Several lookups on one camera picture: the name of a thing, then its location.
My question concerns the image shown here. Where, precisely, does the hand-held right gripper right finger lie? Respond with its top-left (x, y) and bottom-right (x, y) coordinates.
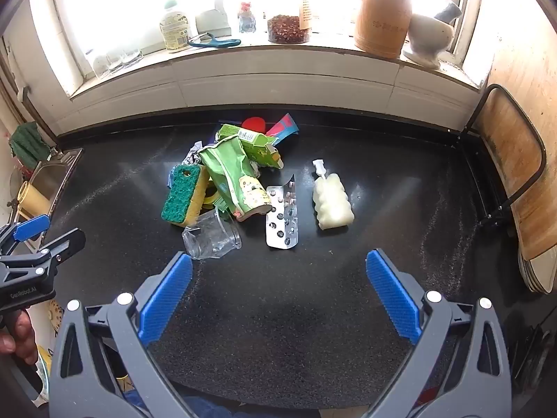
top-left (361, 249), bottom-right (512, 418)

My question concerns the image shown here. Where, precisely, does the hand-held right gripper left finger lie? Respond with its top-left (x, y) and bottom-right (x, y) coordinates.
top-left (49, 251), bottom-right (205, 418)

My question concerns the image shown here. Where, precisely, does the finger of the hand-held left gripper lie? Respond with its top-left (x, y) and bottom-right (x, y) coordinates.
top-left (0, 214), bottom-right (50, 253)
top-left (0, 227), bottom-right (86, 277)

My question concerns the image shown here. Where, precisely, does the white paper ball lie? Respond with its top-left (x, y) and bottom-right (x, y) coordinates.
top-left (182, 140), bottom-right (218, 167)

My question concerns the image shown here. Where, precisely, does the green carton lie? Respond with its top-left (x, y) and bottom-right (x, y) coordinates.
top-left (216, 124), bottom-right (284, 170)

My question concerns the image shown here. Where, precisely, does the person's left hand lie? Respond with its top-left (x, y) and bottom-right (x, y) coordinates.
top-left (0, 309), bottom-right (39, 369)

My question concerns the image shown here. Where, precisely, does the yellow pot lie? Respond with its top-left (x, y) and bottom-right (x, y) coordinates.
top-left (16, 180), bottom-right (50, 218)

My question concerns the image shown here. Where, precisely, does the steel sink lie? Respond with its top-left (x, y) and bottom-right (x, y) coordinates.
top-left (26, 148), bottom-right (84, 223)

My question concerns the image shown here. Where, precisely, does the clear plastic cup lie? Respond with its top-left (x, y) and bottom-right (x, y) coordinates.
top-left (181, 208), bottom-right (243, 261)

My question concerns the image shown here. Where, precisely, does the green cloth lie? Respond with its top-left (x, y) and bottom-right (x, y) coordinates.
top-left (9, 122), bottom-right (52, 170)

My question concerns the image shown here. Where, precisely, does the green and yellow sponge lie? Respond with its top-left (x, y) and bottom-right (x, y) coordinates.
top-left (160, 163), bottom-right (212, 227)

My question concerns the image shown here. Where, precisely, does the white pump bottle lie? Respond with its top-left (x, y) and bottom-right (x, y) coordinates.
top-left (312, 159), bottom-right (354, 231)

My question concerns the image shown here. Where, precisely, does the silver blister pack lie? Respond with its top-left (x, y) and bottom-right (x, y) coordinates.
top-left (265, 173), bottom-right (302, 251)

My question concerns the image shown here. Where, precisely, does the crumpled green bag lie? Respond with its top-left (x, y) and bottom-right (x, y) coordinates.
top-left (198, 136), bottom-right (274, 220)

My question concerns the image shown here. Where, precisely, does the red and blue packet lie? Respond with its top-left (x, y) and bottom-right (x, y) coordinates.
top-left (265, 113), bottom-right (300, 140)

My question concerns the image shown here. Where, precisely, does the dish soap bottle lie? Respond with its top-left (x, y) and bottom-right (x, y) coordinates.
top-left (159, 0), bottom-right (193, 54)

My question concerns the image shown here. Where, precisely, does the white stone mortar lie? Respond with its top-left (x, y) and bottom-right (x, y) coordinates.
top-left (401, 13), bottom-right (454, 70)

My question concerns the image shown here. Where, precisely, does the white box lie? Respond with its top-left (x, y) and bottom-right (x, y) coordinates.
top-left (194, 9), bottom-right (233, 39)

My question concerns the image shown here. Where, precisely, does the wooden utensil holder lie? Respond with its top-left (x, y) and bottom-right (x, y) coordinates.
top-left (353, 0), bottom-right (413, 59)

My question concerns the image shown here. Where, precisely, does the small glass jar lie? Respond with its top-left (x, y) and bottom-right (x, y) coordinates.
top-left (237, 1), bottom-right (257, 34)

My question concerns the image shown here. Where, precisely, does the jar of red beans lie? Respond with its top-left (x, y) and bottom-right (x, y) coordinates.
top-left (266, 14), bottom-right (313, 45)

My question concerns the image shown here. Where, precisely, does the white stone pestle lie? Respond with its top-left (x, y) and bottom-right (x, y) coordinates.
top-left (439, 1), bottom-right (463, 22)

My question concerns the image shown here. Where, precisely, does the small brown grater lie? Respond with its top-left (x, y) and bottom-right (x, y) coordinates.
top-left (298, 0), bottom-right (315, 31)

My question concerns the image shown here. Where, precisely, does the wooden chair with black frame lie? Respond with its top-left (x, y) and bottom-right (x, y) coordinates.
top-left (463, 84), bottom-right (557, 294)

